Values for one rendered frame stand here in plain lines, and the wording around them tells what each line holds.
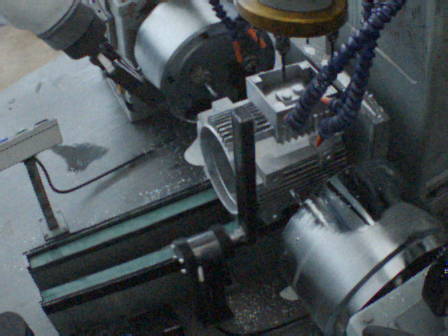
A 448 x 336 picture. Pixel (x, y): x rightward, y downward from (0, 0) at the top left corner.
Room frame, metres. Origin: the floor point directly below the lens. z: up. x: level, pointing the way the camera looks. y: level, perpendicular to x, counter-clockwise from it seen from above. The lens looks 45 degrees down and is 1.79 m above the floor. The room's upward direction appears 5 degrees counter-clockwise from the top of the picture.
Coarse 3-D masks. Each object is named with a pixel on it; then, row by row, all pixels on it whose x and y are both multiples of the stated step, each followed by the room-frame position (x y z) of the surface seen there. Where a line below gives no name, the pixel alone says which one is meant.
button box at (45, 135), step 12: (48, 120) 0.88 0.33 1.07; (24, 132) 0.84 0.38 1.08; (36, 132) 0.84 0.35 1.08; (48, 132) 0.85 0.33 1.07; (60, 132) 0.85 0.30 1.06; (0, 144) 0.81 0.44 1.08; (12, 144) 0.82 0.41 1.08; (24, 144) 0.82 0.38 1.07; (36, 144) 0.83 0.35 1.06; (48, 144) 0.83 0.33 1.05; (0, 156) 0.80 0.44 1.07; (12, 156) 0.80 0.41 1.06; (24, 156) 0.81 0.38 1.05; (0, 168) 0.78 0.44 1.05
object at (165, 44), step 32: (192, 0) 1.11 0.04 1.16; (224, 0) 1.14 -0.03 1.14; (160, 32) 1.04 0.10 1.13; (192, 32) 0.99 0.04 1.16; (224, 32) 1.00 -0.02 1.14; (160, 64) 0.97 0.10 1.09; (192, 64) 0.97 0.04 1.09; (224, 64) 0.99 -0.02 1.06; (256, 64) 0.98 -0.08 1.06; (192, 96) 0.97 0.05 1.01; (224, 96) 0.99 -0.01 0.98
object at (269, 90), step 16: (272, 80) 0.85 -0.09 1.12; (288, 80) 0.86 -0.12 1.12; (304, 80) 0.86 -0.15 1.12; (256, 96) 0.80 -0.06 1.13; (272, 96) 0.82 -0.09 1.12; (288, 96) 0.79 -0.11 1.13; (336, 96) 0.79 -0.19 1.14; (272, 112) 0.76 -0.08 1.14; (288, 112) 0.75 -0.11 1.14; (320, 112) 0.78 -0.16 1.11; (288, 128) 0.75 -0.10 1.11; (304, 128) 0.76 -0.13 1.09
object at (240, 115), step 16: (240, 112) 0.63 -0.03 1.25; (240, 128) 0.61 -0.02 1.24; (256, 128) 0.62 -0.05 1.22; (240, 144) 0.61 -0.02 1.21; (240, 160) 0.62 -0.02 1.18; (240, 176) 0.62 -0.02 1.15; (240, 192) 0.62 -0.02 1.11; (256, 192) 0.62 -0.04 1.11; (240, 208) 0.62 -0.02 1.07; (256, 208) 0.62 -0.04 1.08; (240, 224) 0.63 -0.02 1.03; (256, 224) 0.62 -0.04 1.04; (240, 240) 0.61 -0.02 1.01; (256, 240) 0.62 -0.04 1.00
